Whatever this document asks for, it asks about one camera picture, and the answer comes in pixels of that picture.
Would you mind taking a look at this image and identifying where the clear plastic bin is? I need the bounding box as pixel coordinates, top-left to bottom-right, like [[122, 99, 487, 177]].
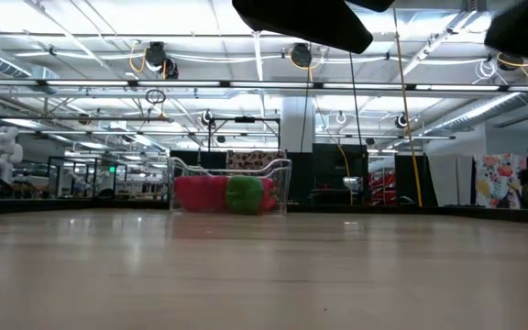
[[166, 156, 293, 215]]

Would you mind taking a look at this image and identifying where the black ceiling cable reel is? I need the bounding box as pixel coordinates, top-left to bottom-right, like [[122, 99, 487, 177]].
[[144, 40, 181, 81], [289, 42, 314, 69], [496, 50, 524, 72]]

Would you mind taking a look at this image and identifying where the white square pillar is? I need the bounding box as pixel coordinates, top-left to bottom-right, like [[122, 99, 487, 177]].
[[280, 94, 317, 154]]

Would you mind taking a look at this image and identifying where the yellow cable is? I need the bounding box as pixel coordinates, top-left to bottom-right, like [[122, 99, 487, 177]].
[[391, 8, 424, 208]]

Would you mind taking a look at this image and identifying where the long black cable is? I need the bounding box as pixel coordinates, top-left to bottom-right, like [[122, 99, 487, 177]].
[[348, 50, 366, 205]]

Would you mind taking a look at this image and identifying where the red striped background object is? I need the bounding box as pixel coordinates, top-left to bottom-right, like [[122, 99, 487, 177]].
[[368, 171, 397, 206]]

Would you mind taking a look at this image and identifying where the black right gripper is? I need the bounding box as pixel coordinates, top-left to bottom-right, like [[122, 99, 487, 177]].
[[483, 0, 528, 66]]

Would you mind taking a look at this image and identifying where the large red toy bell pepper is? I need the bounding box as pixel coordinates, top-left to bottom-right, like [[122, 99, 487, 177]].
[[261, 177, 279, 214]]

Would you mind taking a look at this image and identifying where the long ceiling light bar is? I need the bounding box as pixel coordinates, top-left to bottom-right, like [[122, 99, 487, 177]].
[[0, 78, 528, 93]]

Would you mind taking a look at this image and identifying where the small red toy bell pepper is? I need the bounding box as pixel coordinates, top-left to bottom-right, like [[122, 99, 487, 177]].
[[173, 176, 210, 214]]

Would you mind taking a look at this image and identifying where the black overhead gantry frame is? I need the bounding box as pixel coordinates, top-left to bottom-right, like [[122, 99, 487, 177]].
[[206, 116, 282, 154]]

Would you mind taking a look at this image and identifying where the black partition panel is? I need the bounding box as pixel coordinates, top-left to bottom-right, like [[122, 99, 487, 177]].
[[394, 154, 426, 207], [312, 143, 369, 205]]

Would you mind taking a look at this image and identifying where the bright floral patterned curtain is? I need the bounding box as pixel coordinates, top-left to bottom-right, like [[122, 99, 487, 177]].
[[473, 153, 528, 210]]

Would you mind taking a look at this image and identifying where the green toy bell pepper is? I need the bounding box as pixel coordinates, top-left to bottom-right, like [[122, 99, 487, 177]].
[[225, 175, 266, 215]]

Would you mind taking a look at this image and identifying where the white curtain panel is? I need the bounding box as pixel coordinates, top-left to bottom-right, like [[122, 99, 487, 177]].
[[425, 153, 475, 207]]

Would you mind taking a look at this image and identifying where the dark floral patterned cloth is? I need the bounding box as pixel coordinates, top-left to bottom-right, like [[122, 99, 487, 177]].
[[225, 150, 281, 171]]

